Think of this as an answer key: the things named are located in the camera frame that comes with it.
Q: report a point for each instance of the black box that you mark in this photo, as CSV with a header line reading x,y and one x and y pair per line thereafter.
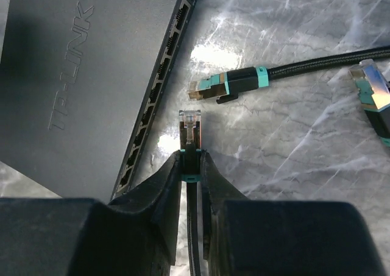
x,y
81,81

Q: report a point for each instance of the black cable teal plug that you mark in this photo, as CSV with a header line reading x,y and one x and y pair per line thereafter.
x,y
190,151

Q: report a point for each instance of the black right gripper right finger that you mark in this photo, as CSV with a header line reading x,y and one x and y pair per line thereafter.
x,y
281,237

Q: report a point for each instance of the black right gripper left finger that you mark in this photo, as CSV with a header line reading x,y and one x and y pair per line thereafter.
x,y
135,234

